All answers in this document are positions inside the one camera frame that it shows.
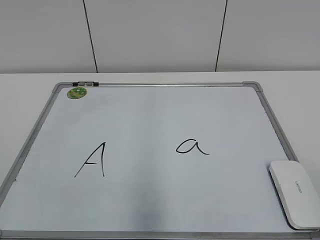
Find white board eraser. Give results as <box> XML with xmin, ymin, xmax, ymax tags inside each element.
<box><xmin>269</xmin><ymin>160</ymin><xmax>320</xmax><ymax>230</ymax></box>

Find white board with aluminium frame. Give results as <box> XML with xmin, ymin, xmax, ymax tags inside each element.
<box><xmin>0</xmin><ymin>81</ymin><xmax>320</xmax><ymax>240</ymax></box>

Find black and silver frame clip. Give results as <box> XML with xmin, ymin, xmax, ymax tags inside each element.
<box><xmin>72</xmin><ymin>81</ymin><xmax>99</xmax><ymax>87</ymax></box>

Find round green magnet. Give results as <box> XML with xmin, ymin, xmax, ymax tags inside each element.
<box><xmin>67</xmin><ymin>87</ymin><xmax>88</xmax><ymax>100</ymax></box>

